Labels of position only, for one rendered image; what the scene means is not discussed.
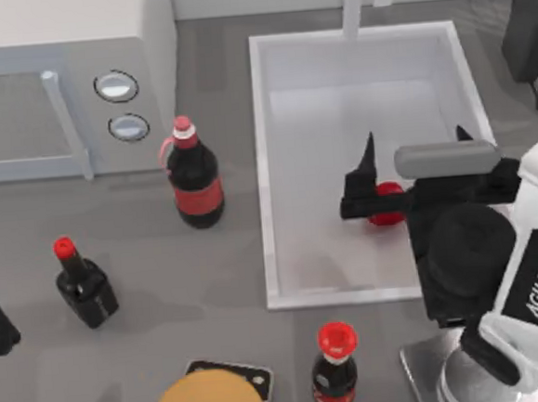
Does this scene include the pale grey rounded box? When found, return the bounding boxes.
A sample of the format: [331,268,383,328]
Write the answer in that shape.
[391,136,502,184]

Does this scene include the red round object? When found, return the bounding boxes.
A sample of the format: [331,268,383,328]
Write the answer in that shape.
[363,179,411,228]

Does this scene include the white sink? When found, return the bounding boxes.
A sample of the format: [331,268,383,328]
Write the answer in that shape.
[245,16,511,312]

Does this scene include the large dark cola bottle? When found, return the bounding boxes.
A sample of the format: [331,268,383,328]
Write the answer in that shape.
[156,111,230,233]

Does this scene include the tall white tap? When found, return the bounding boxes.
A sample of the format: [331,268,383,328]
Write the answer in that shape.
[338,0,374,42]

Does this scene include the small cola bottle red cap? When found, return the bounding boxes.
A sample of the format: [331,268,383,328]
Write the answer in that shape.
[306,319,365,402]

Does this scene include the pale microwave oven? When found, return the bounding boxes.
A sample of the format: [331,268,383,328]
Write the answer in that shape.
[0,0,190,188]

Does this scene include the small round microwave knob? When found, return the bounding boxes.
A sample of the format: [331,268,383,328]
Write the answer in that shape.
[107,110,152,144]

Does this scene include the large round microwave knob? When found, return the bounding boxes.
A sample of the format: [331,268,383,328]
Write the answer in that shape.
[92,68,141,106]

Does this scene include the round tan bread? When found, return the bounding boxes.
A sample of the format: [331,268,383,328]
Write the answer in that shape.
[148,364,268,402]

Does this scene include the black square bottle red cap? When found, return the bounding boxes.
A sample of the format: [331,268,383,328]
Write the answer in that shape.
[51,232,123,333]

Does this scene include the microwave door with grey window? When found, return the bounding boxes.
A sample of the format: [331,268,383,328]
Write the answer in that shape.
[0,41,96,186]

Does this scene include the grey metal base plate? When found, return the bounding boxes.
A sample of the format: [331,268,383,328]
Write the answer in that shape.
[397,327,458,402]

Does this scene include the pale microwave door handle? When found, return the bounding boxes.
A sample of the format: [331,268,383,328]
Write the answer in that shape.
[39,67,96,184]

